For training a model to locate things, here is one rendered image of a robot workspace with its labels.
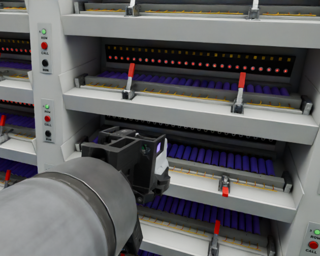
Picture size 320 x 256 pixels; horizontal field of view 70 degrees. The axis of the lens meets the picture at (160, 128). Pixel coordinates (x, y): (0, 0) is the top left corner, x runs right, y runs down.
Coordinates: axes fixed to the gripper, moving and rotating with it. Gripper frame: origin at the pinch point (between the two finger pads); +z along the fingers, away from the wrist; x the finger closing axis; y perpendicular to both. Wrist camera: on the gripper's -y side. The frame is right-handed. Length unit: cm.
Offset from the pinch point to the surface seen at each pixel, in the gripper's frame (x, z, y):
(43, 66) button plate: 36.3, 14.1, 14.6
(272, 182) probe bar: -24.9, 20.7, -6.4
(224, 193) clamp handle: -13.8, 10.5, -7.5
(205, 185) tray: -9.5, 17.9, -9.7
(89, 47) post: 31.2, 26.5, 21.9
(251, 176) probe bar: -20.1, 20.8, -5.9
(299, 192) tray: -29.6, 16.4, -6.0
